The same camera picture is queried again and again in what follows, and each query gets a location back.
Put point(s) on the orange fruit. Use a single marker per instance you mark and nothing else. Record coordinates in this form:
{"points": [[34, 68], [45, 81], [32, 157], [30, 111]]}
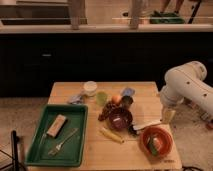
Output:
{"points": [[116, 99]]}

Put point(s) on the white handled knife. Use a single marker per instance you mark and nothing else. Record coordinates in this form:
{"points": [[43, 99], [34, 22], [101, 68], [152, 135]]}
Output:
{"points": [[142, 126]]}

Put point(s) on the green plastic cup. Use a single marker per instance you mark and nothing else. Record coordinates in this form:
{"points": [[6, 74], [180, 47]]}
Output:
{"points": [[101, 98]]}

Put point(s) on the orange bowl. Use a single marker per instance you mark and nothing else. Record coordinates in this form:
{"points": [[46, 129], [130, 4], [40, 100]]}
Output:
{"points": [[162, 141]]}

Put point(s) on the silver metal fork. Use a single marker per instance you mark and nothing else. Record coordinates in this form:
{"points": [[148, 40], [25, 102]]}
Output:
{"points": [[58, 147]]}

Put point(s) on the tan wooden block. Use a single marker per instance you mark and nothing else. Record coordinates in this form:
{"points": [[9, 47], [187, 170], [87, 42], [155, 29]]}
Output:
{"points": [[56, 125]]}

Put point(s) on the green vegetable in bowl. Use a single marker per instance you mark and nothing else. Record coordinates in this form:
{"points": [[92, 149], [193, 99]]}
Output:
{"points": [[152, 147]]}

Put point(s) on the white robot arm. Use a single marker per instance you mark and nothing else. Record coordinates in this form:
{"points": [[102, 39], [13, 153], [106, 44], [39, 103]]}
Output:
{"points": [[186, 81]]}

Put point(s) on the white round container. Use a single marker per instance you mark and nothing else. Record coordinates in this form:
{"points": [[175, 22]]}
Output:
{"points": [[90, 88]]}

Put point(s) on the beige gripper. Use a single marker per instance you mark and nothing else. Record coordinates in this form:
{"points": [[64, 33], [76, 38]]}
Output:
{"points": [[168, 115]]}

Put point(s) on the dark purple grapes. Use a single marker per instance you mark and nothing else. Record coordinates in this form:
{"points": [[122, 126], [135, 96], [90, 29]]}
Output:
{"points": [[107, 109]]}

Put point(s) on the black chair frame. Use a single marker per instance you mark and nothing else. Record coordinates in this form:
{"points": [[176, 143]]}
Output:
{"points": [[15, 164]]}

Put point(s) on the dark red bowl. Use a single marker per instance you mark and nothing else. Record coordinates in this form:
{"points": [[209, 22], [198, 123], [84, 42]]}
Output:
{"points": [[120, 119]]}

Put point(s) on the green plastic tray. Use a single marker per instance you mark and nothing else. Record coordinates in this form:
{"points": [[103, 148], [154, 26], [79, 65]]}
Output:
{"points": [[66, 148]]}

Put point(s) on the dark metal can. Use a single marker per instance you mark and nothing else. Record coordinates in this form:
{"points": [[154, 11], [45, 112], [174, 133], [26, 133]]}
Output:
{"points": [[126, 101]]}

